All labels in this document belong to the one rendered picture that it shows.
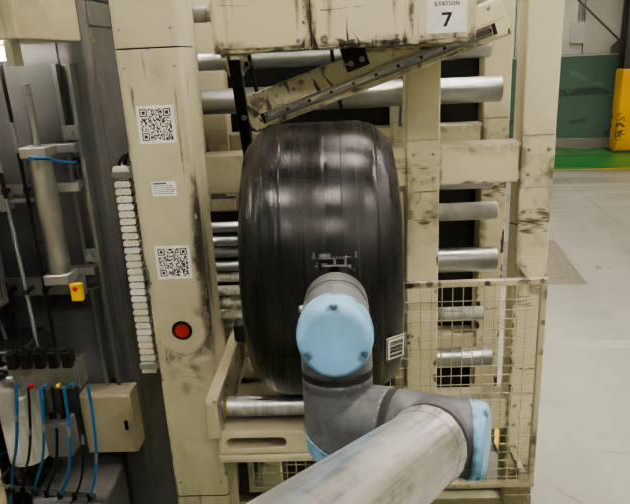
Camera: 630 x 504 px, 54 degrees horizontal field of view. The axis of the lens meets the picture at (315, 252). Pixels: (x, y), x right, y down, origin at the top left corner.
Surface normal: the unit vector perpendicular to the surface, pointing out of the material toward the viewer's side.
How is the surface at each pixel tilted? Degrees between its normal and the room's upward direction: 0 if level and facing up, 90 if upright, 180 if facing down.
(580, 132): 90
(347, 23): 90
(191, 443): 90
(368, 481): 41
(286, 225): 60
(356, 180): 45
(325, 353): 78
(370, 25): 90
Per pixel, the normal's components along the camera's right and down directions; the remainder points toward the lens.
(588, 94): -0.14, 0.31
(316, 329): -0.01, 0.11
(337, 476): 0.26, -0.96
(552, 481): -0.05, -0.95
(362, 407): -0.38, -0.53
